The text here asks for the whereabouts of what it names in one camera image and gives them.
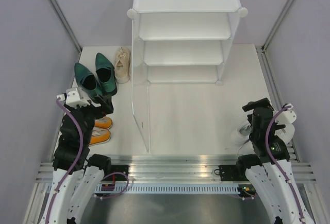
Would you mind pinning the aluminium mounting rail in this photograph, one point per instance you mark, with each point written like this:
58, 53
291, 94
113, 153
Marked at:
178, 169

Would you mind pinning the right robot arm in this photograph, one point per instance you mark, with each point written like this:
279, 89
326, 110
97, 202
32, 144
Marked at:
269, 168

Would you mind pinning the clear cabinet door panel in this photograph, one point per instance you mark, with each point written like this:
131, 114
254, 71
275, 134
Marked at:
140, 108

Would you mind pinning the right aluminium frame post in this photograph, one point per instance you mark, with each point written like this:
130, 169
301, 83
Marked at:
277, 24

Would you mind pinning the white plastic shoe cabinet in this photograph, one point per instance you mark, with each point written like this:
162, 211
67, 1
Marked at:
182, 41

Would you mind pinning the green pointed shoe left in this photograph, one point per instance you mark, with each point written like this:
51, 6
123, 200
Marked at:
87, 81

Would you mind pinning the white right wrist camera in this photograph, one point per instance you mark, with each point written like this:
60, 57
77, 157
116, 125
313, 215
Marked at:
288, 116

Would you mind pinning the green pointed shoe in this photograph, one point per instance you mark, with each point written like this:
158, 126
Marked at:
87, 81
105, 73

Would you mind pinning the orange sneaker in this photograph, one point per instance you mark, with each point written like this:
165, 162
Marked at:
99, 136
104, 123

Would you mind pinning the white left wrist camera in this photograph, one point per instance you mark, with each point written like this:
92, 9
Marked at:
74, 98

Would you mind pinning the beige sneaker left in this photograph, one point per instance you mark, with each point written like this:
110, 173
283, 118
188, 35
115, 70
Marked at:
122, 65

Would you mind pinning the green pointed shoe right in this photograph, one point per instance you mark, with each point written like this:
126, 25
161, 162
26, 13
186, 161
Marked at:
105, 73

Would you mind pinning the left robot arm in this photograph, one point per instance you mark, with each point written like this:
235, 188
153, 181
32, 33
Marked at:
75, 174

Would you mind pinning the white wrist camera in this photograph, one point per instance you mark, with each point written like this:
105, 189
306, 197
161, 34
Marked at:
74, 98
288, 116

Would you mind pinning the white sneaker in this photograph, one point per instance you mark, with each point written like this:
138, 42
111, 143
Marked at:
240, 135
286, 134

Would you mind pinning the left aluminium frame post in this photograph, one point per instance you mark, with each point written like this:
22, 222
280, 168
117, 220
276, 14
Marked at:
62, 19

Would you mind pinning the orange sneaker lower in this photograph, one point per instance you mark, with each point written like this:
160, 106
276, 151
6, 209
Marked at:
99, 136

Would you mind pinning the orange sneaker upper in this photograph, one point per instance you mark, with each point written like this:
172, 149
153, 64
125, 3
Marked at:
104, 123

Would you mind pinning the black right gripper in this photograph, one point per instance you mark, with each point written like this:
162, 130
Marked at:
262, 101

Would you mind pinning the white slotted cable duct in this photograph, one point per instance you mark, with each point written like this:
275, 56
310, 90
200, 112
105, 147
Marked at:
144, 188

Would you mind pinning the aluminium frame post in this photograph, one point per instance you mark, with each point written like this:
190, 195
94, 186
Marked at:
62, 19
277, 24

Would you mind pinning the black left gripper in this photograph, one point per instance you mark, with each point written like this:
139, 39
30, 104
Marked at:
106, 105

